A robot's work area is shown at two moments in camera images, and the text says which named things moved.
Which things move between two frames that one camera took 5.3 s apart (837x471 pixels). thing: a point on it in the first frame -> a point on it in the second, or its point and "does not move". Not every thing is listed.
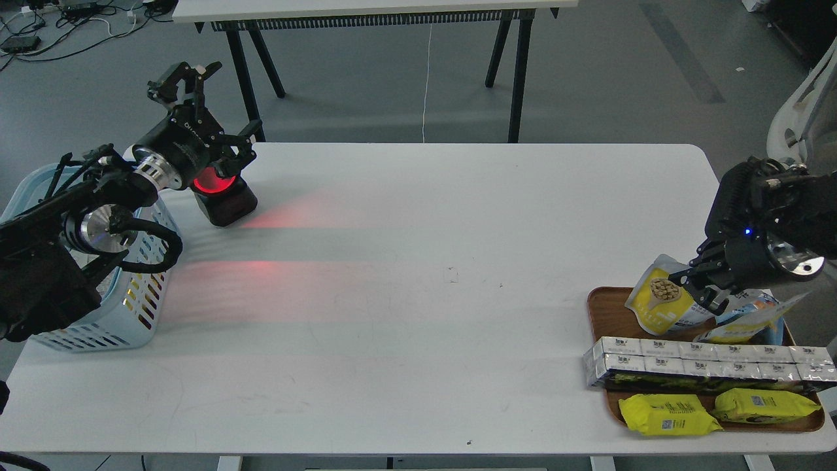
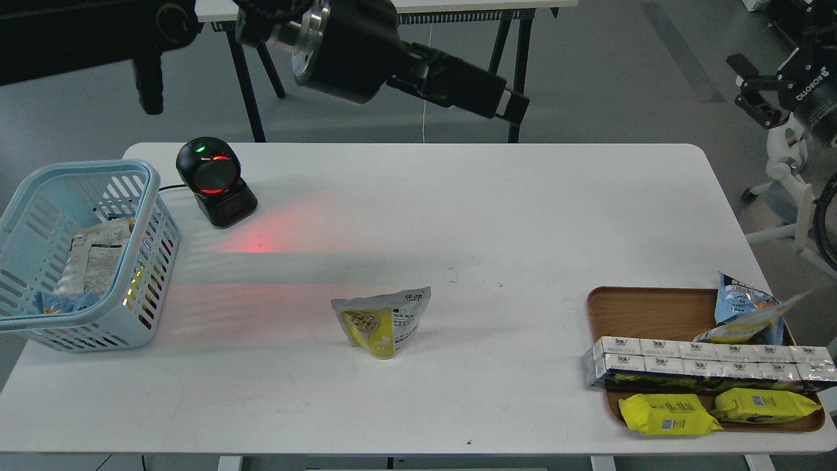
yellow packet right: [752, 406] does not move
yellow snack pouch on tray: [751, 324] does not move
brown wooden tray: [609, 316] does not move
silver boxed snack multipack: [666, 365] does not move
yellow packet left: [652, 415] does not move
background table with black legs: [237, 16] does not move
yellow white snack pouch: [659, 305] -> [380, 324]
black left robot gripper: [187, 138] -> [349, 48]
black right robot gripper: [755, 246] -> [806, 84]
